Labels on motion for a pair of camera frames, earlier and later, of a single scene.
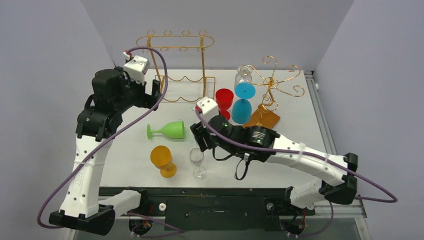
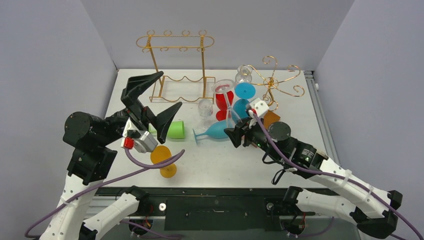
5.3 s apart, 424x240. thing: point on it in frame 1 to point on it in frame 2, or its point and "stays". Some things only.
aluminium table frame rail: (323, 209) stays
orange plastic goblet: (161, 157) stays
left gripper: (146, 100) to (141, 115)
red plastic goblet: (224, 98) stays
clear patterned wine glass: (243, 75) stays
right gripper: (200, 136) to (243, 131)
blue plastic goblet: (242, 108) stays
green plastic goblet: (175, 129) stays
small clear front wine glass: (196, 155) to (224, 93)
